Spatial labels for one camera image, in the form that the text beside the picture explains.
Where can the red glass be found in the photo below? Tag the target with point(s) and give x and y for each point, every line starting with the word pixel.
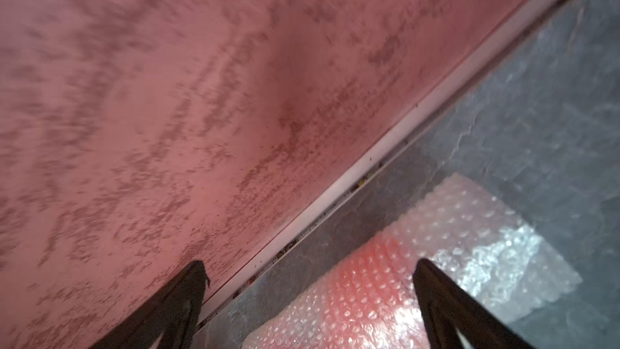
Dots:
pixel 368 299

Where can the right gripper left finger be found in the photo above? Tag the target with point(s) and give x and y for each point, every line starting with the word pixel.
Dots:
pixel 168 319

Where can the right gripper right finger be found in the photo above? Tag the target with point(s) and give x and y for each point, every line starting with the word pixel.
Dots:
pixel 450 314

